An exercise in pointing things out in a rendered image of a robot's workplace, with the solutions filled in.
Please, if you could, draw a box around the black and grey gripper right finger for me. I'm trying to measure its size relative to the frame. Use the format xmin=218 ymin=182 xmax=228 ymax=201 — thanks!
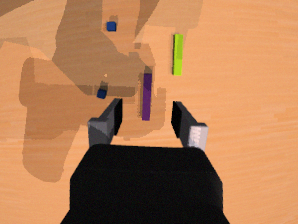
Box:
xmin=171 ymin=101 xmax=209 ymax=152

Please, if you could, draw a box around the purple rod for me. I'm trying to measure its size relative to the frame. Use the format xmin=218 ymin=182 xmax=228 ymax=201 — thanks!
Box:
xmin=142 ymin=73 xmax=152 ymax=121

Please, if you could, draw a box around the lime green rod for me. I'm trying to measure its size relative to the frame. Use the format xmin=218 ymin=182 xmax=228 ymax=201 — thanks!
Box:
xmin=172 ymin=34 xmax=183 ymax=76

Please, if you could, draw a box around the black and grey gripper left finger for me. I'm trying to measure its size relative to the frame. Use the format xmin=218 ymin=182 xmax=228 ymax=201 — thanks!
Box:
xmin=87 ymin=98 xmax=123 ymax=147

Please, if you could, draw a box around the small blue cube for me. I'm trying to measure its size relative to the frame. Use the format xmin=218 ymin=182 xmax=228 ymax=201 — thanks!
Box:
xmin=97 ymin=89 xmax=107 ymax=99
xmin=107 ymin=22 xmax=116 ymax=32

